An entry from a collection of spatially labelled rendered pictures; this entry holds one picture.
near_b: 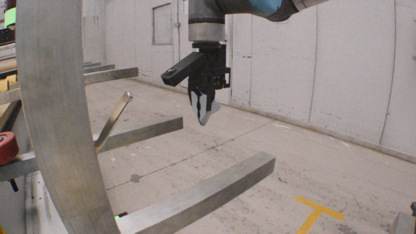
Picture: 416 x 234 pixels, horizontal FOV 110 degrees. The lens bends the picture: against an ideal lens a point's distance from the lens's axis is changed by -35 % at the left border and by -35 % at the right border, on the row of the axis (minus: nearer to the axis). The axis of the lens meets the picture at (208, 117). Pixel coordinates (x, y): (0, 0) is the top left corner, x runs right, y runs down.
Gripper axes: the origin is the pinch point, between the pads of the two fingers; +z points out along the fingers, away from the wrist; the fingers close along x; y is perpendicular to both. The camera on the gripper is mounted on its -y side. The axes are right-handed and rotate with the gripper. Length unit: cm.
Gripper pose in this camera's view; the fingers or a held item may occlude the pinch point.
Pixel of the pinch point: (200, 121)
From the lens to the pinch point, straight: 57.6
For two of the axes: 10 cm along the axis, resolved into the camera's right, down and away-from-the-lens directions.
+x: -6.6, -2.5, 7.1
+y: 7.5, -2.1, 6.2
